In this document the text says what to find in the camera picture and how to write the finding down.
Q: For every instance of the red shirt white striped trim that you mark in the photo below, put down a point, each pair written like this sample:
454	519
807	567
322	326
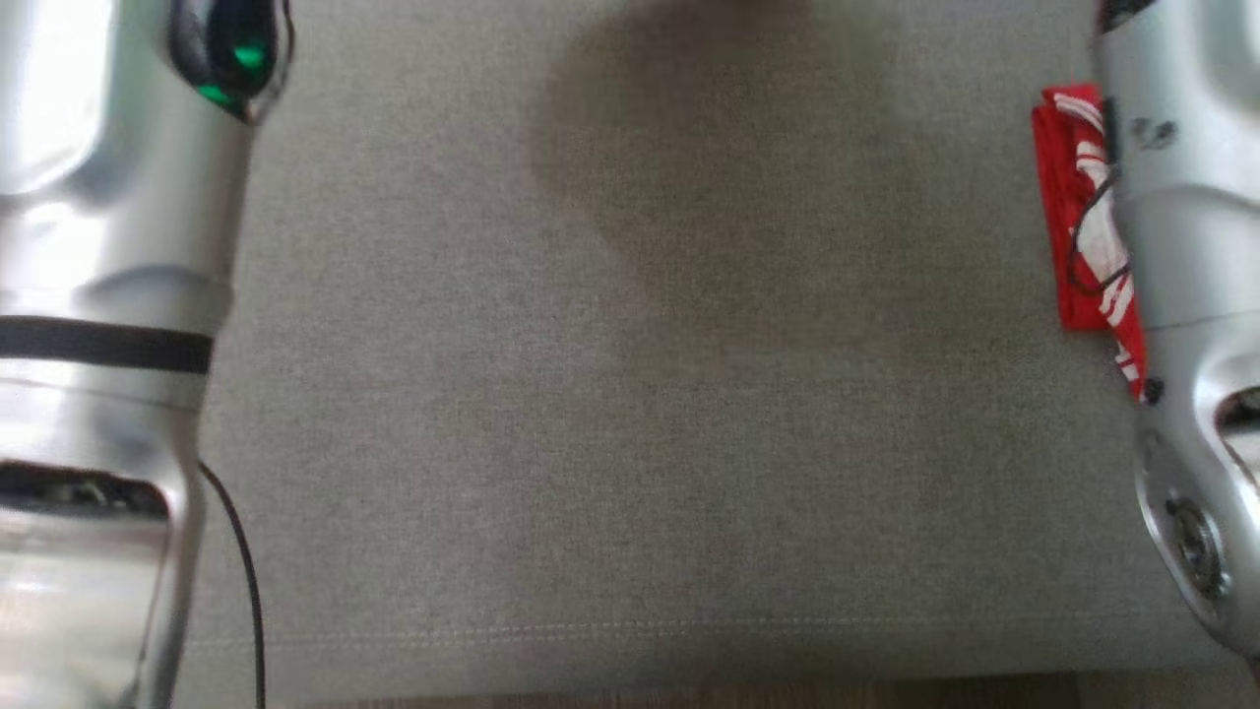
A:
1058	197

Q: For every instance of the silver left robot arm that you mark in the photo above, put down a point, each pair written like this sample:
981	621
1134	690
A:
98	246

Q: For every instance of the grey sofa seat cushion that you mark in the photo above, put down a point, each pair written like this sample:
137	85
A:
640	394

